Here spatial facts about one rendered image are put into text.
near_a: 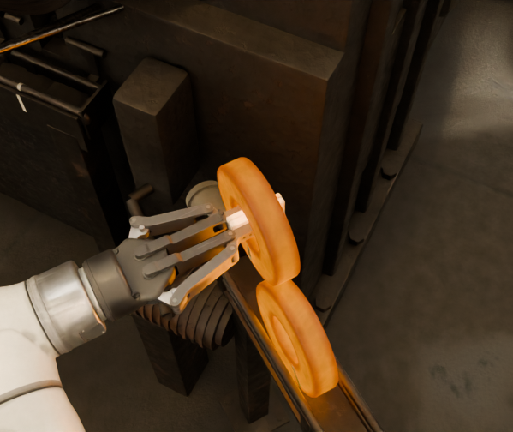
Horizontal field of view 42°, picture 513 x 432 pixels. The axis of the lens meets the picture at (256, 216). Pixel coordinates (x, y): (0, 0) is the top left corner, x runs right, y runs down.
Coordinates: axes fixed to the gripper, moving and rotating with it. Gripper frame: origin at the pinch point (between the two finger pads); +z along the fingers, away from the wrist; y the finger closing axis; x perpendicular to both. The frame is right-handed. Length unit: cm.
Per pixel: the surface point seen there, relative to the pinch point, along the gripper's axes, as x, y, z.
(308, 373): -9.9, 16.6, -2.2
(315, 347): -6.5, 15.2, -0.7
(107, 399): -83, -19, -32
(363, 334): -86, -5, 27
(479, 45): -90, -69, 112
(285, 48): 1.8, -19.9, 15.0
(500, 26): -91, -73, 123
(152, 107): -4.5, -24.9, -3.3
